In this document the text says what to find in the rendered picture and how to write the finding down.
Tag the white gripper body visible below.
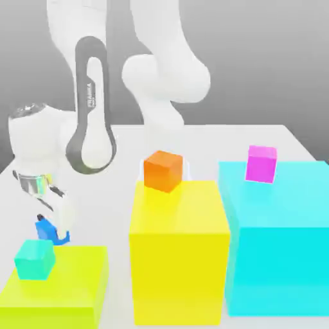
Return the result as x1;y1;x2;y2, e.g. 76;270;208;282
33;190;77;240

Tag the small blue cube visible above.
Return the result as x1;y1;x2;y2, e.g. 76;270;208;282
35;215;71;247

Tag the small teal cube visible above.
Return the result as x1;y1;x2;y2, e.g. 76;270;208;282
13;239;57;281

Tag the small orange cube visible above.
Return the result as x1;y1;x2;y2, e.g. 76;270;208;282
143;150;184;194

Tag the small magenta cube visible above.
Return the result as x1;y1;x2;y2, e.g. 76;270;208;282
244;145;278;184

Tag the large lime box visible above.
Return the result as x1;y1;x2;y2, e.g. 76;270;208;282
0;245;109;329

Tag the large yellow box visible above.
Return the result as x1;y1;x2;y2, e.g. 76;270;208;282
128;179;231;326

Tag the large cyan box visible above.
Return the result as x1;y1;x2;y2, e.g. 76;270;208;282
217;160;329;317

